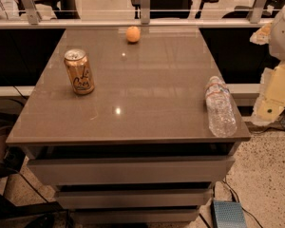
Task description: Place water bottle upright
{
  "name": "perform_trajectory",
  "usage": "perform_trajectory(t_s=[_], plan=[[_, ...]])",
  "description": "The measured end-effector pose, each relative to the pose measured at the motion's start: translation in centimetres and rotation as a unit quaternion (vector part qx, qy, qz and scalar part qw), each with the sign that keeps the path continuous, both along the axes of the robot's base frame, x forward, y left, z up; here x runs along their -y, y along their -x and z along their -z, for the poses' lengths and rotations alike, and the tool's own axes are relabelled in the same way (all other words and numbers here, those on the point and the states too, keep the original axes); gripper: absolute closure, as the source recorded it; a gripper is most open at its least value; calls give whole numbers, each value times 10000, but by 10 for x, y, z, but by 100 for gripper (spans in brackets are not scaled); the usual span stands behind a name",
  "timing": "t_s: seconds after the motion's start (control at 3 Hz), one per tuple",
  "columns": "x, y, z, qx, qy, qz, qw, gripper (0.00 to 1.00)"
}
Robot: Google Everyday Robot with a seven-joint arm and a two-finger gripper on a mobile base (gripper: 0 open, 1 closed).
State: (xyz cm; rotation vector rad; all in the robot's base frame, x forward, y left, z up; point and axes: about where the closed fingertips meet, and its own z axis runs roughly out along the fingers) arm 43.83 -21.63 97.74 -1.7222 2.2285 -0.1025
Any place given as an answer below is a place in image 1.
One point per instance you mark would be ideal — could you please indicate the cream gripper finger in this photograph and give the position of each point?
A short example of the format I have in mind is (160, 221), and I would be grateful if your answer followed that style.
(262, 35)
(270, 102)

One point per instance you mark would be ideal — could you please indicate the grey drawer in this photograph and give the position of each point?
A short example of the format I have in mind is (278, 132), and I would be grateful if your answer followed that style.
(133, 198)
(136, 216)
(130, 170)

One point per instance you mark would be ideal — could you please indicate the seated person in background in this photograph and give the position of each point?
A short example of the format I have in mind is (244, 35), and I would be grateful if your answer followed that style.
(17, 10)

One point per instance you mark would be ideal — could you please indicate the grey railing with posts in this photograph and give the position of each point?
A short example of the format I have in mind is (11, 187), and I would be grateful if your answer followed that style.
(120, 13)

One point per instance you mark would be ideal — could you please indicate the black office chair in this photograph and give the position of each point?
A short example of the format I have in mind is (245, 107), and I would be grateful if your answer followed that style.
(260, 9)
(170, 8)

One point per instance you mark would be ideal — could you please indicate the black equipment at left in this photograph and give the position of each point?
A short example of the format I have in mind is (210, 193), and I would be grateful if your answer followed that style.
(11, 160)

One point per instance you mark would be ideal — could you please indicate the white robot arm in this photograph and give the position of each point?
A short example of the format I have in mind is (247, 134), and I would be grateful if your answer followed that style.
(277, 36)

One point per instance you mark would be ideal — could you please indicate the clear plastic water bottle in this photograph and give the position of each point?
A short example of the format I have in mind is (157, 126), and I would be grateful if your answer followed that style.
(221, 117)

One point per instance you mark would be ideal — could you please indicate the orange LaCroix soda can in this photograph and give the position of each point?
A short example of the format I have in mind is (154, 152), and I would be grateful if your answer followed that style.
(79, 72)

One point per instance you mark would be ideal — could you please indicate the grey drawer cabinet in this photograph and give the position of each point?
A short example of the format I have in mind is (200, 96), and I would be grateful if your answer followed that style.
(147, 102)

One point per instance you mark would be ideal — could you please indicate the orange fruit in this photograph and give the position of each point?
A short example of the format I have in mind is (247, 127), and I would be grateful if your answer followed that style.
(133, 34)

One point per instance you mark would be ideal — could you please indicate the top grey drawer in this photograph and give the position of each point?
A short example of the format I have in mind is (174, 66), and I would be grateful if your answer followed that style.
(130, 170)

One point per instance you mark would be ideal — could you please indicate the black office chair centre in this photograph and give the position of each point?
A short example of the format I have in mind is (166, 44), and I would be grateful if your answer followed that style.
(170, 8)

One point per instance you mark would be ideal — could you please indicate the black office chair right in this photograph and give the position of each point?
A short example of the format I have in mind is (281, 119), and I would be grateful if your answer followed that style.
(260, 9)

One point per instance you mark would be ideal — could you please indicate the middle grey drawer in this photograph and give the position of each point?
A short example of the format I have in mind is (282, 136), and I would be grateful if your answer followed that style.
(133, 198)

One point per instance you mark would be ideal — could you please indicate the bottom grey drawer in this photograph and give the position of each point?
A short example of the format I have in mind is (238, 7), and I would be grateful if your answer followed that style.
(136, 216)

